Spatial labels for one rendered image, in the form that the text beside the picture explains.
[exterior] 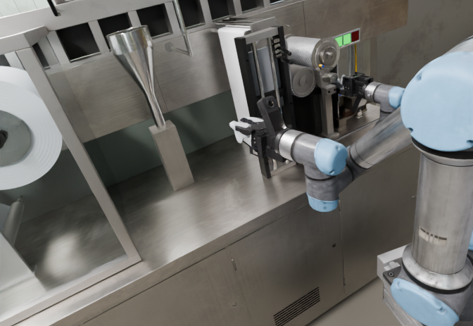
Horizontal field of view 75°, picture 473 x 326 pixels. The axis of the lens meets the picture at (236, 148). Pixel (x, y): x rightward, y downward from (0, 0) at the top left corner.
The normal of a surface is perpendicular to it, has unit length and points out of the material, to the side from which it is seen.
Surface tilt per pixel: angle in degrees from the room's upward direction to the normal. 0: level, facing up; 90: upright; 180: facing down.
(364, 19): 90
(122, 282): 0
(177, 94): 90
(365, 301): 0
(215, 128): 90
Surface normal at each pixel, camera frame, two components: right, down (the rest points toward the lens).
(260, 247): 0.43, 0.36
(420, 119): -0.77, 0.33
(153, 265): -0.21, -0.85
